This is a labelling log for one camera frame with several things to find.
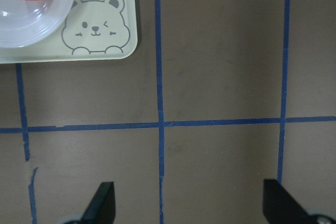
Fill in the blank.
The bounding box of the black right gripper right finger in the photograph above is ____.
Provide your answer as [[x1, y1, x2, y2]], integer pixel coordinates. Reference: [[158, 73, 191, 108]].
[[262, 179, 310, 223]]

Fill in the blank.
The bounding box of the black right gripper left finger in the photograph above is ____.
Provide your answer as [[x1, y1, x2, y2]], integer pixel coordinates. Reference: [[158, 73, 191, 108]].
[[81, 182, 116, 224]]

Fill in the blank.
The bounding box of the white ceramic plate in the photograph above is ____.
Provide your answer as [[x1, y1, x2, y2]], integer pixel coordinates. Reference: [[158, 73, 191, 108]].
[[1, 0, 74, 48]]

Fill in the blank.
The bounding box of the cream bear tray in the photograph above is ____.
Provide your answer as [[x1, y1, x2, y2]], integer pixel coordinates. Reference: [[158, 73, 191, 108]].
[[1, 0, 138, 64]]

